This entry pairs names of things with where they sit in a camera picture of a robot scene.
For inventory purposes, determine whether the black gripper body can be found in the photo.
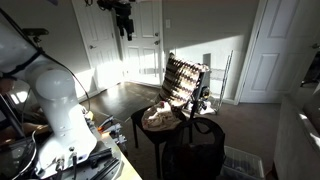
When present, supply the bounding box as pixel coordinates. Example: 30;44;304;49
112;2;136;36

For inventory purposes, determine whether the black mesh laundry basket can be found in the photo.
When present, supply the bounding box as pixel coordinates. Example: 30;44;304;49
161;117;227;180

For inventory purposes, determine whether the white panel door with lever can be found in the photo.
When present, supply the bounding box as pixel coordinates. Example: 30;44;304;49
71;0;125;93

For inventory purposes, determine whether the grey orange table clamp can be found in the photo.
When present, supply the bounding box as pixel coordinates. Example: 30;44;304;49
97;115;128;145

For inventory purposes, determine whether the wide white panel door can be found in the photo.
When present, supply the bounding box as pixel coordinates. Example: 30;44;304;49
237;0;320;105

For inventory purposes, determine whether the white thin cable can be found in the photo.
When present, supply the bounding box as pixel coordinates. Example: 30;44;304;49
12;129;38;180

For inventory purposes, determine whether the white panel door with deadbolt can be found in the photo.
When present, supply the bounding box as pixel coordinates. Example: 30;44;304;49
119;0;164;88

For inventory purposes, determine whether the clear plastic storage bin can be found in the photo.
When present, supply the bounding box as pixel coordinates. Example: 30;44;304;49
218;145;267;180

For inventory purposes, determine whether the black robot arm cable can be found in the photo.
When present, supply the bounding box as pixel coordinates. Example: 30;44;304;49
0;7;92;103

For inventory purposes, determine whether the grey upholstered furniture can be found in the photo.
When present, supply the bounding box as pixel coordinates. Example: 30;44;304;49
273;82;320;180

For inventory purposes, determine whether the white wire rack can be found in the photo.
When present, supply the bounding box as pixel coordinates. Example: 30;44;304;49
207;49;234;115

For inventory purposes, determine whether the peach shirt with red print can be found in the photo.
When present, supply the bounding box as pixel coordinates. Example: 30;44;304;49
141;101;183;132

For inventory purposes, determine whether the black camera stand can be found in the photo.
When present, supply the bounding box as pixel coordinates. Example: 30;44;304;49
0;27;50;138

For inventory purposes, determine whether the black metal rail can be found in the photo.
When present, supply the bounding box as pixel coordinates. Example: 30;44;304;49
87;147;122;180

